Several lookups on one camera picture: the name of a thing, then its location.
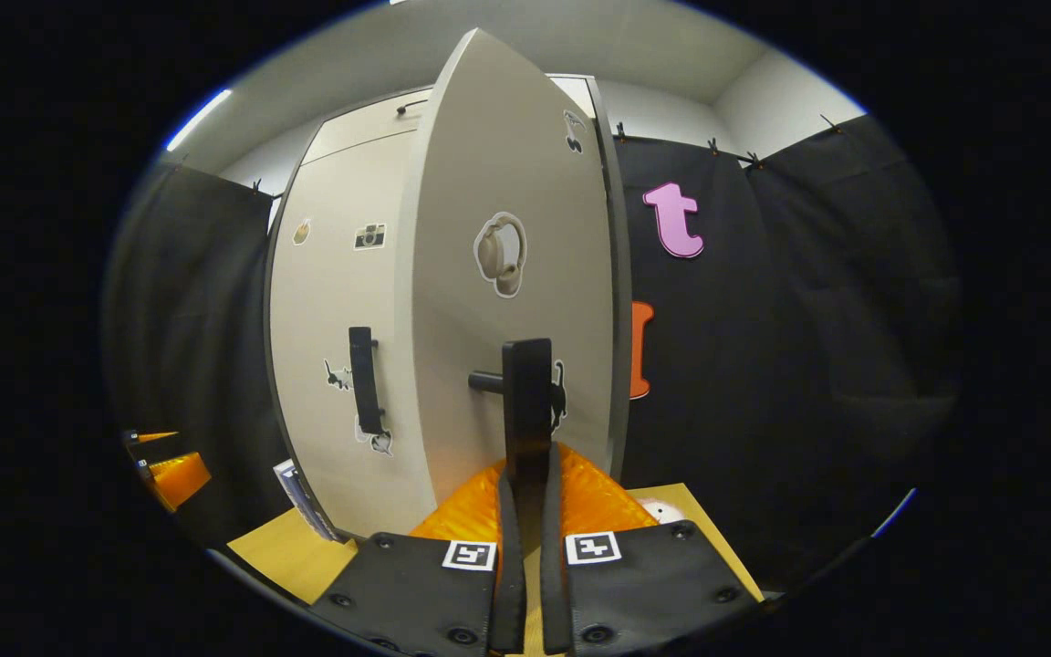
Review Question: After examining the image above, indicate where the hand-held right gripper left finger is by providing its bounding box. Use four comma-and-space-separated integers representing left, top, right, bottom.
307, 459, 526, 657

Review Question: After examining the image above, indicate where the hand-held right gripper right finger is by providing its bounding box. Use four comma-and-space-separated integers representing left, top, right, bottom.
539, 443, 764, 657

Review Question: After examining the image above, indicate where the beige cabinet door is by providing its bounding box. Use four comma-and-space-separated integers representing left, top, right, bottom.
395, 27, 627, 535
268, 128, 440, 539

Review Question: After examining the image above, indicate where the beige double-door shoe cabinet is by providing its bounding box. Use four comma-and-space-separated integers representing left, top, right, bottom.
261, 73, 633, 544

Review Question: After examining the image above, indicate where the beige cabinet drawer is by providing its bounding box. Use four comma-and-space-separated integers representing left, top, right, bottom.
302, 75, 599, 167

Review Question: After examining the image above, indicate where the black backdrop cloth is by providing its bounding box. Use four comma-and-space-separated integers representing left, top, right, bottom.
617, 114, 963, 594
104, 162, 294, 548

